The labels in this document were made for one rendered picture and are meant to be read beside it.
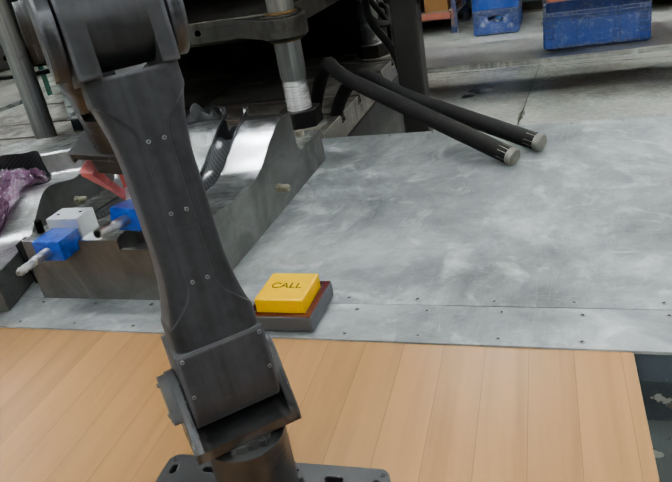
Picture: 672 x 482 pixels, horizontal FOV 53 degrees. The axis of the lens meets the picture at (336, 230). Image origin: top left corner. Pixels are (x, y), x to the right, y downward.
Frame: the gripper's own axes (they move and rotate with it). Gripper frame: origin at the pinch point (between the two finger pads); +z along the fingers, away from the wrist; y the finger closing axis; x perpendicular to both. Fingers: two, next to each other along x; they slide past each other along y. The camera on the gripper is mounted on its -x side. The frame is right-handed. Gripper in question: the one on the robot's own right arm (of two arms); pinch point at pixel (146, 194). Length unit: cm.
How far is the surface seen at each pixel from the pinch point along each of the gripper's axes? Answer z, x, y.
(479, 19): 273, -504, 17
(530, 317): 7.2, 7.0, -46.7
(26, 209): 11.9, -6.3, 29.2
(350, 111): 47, -78, 0
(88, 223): 5.0, 1.3, 10.2
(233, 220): 10.1, -5.9, -6.6
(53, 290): 13.0, 7.1, 16.5
